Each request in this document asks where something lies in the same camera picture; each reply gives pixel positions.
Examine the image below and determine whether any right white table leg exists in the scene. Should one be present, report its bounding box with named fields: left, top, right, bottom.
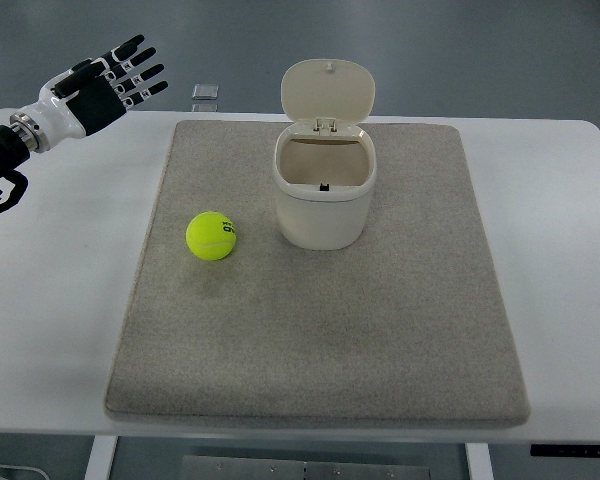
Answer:
left=465, top=443, right=494, bottom=480

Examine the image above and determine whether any yellow tennis ball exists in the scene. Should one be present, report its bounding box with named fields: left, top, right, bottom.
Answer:
left=185, top=211, right=237, bottom=261

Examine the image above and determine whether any white object on floor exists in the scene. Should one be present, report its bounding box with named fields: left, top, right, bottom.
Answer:
left=0, top=467, right=48, bottom=480

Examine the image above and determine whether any beige fabric mat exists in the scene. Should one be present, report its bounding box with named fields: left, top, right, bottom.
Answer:
left=105, top=120, right=530, bottom=428

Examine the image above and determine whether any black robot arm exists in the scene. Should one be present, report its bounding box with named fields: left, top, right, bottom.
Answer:
left=0, top=125, right=30, bottom=214

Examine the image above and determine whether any grey metal plate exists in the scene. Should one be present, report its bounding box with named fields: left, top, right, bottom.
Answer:
left=179, top=455, right=431, bottom=480

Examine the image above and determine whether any black table control panel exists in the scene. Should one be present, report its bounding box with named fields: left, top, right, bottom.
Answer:
left=530, top=444, right=600, bottom=458

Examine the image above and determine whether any cream bin with lid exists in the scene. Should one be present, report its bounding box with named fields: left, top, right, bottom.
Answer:
left=273, top=59, right=377, bottom=250

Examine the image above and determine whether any white table leg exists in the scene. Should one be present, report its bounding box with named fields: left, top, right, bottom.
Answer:
left=84, top=435, right=118, bottom=480
left=465, top=443, right=494, bottom=480

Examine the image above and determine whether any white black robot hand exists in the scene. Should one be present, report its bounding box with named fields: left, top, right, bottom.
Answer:
left=10, top=35, right=168, bottom=153

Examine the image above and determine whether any small clear plastic box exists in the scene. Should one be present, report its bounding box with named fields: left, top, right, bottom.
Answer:
left=191, top=84, right=219, bottom=100

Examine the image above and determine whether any left white table leg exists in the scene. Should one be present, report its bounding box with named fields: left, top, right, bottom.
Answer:
left=84, top=435, right=118, bottom=480

